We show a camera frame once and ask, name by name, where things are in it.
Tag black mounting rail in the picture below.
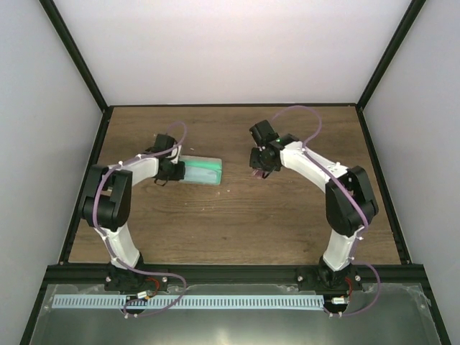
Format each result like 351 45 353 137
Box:
46 263 426 292

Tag black enclosure frame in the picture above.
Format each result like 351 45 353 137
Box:
18 0 452 345

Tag light blue slotted cable duct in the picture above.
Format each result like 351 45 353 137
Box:
52 294 324 311

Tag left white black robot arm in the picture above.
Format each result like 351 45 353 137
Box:
78 134 185 290

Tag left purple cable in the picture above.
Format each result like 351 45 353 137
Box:
93 121 188 318

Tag metal front plate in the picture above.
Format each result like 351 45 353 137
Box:
29 284 441 344

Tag grey green glasses case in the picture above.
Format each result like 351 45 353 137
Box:
179 155 223 185

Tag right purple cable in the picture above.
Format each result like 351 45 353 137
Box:
271 106 381 318

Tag light blue cleaning cloth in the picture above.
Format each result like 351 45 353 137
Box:
183 167 219 185

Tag purple cable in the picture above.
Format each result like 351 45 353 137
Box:
271 106 381 318
93 121 188 318

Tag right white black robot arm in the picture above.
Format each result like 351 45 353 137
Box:
249 120 379 290

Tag pink sunglasses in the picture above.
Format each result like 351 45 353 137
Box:
252 170 270 179

